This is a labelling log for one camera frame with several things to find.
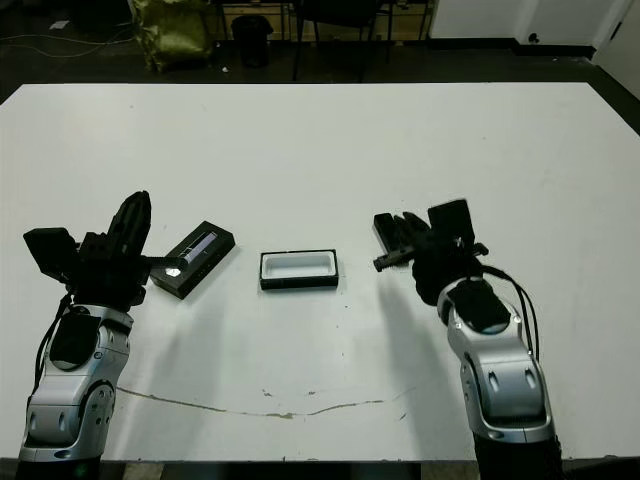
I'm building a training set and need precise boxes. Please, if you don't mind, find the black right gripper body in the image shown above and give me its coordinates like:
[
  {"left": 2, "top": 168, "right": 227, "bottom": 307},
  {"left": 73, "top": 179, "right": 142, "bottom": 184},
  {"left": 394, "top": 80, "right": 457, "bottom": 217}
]
[{"left": 373, "top": 234, "right": 489, "bottom": 306}]

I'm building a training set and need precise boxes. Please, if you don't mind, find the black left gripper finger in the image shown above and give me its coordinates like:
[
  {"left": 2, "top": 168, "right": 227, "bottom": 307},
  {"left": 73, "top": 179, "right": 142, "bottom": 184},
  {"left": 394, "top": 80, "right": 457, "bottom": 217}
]
[
  {"left": 130, "top": 191, "right": 154, "bottom": 256},
  {"left": 105, "top": 191, "right": 144, "bottom": 254}
]

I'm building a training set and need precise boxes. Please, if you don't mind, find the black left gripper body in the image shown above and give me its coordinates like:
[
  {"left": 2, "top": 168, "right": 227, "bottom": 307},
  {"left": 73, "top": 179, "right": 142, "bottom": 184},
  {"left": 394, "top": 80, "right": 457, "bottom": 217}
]
[{"left": 64, "top": 232, "right": 184, "bottom": 309}]

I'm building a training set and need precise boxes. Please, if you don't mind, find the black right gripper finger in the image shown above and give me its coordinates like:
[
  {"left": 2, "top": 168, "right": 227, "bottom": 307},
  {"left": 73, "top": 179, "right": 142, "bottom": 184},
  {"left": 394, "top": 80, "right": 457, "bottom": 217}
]
[
  {"left": 393, "top": 215, "right": 419, "bottom": 254},
  {"left": 404, "top": 212, "right": 432, "bottom": 246}
]

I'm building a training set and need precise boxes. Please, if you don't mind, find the black box lid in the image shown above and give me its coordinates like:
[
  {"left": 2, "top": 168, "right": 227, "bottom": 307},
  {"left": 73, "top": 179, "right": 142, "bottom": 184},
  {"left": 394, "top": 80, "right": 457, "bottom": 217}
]
[{"left": 149, "top": 219, "right": 236, "bottom": 301}]

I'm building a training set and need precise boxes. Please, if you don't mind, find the black box base white inlay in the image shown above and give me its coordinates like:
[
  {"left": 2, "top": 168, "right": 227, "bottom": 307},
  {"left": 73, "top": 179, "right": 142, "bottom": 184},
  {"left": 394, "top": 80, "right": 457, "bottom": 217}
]
[{"left": 258, "top": 247, "right": 342, "bottom": 291}]

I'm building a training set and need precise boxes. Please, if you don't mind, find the yellow-green plastic bag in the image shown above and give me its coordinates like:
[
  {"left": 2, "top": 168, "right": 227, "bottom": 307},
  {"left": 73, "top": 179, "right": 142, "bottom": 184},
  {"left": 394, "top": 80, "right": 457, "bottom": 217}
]
[{"left": 130, "top": 0, "right": 216, "bottom": 74}]

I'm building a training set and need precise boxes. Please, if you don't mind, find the black trash bin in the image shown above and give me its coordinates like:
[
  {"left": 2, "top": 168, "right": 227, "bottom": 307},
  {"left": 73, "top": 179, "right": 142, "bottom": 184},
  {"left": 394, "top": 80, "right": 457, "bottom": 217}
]
[{"left": 230, "top": 14, "right": 275, "bottom": 69}]

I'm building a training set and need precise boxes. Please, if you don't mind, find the black mesh office chair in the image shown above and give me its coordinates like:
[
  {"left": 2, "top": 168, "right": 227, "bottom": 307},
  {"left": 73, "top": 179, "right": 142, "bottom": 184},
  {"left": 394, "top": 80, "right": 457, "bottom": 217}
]
[{"left": 292, "top": 0, "right": 396, "bottom": 84}]

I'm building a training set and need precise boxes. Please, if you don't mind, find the white door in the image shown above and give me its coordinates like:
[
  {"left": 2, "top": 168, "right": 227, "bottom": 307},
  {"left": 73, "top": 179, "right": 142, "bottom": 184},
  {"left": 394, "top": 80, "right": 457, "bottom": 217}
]
[{"left": 594, "top": 0, "right": 640, "bottom": 76}]

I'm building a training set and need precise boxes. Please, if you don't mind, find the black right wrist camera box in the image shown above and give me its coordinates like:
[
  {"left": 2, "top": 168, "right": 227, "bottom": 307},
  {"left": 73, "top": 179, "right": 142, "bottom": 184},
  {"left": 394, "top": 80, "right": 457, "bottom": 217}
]
[{"left": 427, "top": 198, "right": 476, "bottom": 249}]

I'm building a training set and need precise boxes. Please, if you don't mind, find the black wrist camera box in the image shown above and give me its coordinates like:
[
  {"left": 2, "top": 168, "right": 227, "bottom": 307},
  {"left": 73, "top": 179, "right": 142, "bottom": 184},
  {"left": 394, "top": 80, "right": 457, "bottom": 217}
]
[
  {"left": 427, "top": 198, "right": 476, "bottom": 249},
  {"left": 22, "top": 227, "right": 81, "bottom": 284}
]

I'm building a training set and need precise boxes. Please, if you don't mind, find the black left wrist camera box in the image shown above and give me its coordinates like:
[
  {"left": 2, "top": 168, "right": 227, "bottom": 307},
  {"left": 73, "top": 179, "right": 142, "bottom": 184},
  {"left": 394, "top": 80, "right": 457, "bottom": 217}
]
[{"left": 22, "top": 227, "right": 81, "bottom": 284}]

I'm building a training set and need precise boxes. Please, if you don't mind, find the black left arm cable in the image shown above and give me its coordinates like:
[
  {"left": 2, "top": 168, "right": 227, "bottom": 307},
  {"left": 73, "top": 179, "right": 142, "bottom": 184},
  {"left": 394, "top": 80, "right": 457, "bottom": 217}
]
[{"left": 32, "top": 294, "right": 76, "bottom": 396}]

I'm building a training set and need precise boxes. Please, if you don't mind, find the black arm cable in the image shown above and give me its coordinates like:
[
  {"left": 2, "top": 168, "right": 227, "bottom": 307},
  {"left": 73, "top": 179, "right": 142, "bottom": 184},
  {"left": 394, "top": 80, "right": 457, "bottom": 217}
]
[
  {"left": 479, "top": 264, "right": 542, "bottom": 361},
  {"left": 32, "top": 294, "right": 76, "bottom": 396}
]

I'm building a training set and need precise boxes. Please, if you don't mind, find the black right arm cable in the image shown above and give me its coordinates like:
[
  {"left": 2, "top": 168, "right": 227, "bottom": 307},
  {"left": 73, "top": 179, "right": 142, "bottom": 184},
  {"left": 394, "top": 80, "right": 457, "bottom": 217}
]
[{"left": 479, "top": 264, "right": 542, "bottom": 361}]

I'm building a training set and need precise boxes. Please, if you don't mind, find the white floor cable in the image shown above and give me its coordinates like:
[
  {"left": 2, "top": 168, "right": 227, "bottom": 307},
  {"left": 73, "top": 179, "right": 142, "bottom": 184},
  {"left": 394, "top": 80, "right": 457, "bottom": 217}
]
[{"left": 0, "top": 29, "right": 131, "bottom": 59}]

